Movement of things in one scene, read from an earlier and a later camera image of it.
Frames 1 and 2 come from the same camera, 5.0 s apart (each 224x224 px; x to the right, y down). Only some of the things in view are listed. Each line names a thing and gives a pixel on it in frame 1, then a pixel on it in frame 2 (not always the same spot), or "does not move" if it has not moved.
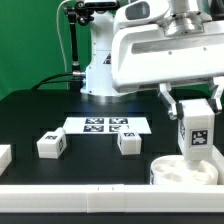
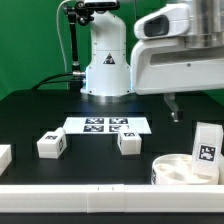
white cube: (129, 141) does not move
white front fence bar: (111, 198) does not move
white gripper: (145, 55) does not move
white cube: (196, 132) -> (208, 152)
